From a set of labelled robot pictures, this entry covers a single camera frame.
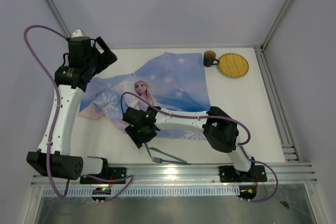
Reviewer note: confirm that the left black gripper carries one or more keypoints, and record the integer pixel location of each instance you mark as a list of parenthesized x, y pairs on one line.
[(106, 57)]

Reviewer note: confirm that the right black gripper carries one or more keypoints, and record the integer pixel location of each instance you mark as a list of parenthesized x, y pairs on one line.
[(138, 139)]

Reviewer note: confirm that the blue pink Elsa cloth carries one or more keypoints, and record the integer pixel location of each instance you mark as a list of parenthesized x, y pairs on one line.
[(171, 81)]

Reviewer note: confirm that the teal plastic spoon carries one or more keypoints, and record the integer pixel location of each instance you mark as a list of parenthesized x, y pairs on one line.
[(148, 151)]

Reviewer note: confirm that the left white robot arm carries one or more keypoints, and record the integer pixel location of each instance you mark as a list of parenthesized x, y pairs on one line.
[(53, 157)]

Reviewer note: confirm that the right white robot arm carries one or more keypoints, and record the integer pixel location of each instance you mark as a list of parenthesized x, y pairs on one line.
[(224, 134)]

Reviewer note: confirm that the teal plastic knife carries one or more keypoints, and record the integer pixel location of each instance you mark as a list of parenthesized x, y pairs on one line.
[(172, 158)]

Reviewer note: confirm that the dark teal plastic fork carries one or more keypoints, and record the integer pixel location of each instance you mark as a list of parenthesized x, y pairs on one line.
[(160, 161)]

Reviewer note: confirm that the brown paper cup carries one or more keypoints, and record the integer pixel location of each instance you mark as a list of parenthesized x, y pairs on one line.
[(209, 58)]

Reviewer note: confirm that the yellow woven round plate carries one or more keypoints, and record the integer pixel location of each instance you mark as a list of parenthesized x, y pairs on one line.
[(233, 65)]

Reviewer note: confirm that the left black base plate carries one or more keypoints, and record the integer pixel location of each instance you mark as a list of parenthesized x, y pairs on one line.
[(114, 175)]

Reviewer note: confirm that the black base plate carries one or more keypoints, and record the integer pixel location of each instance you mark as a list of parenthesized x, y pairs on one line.
[(114, 175), (228, 174)]

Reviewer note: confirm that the white slotted cable duct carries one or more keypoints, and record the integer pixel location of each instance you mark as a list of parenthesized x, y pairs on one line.
[(155, 191)]

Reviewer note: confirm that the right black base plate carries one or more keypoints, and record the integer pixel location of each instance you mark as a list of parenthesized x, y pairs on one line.
[(228, 174)]

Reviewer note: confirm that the aluminium front rail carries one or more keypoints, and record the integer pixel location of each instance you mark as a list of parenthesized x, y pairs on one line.
[(209, 174)]

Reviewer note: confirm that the right aluminium side rail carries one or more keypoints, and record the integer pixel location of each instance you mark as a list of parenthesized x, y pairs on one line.
[(285, 133)]

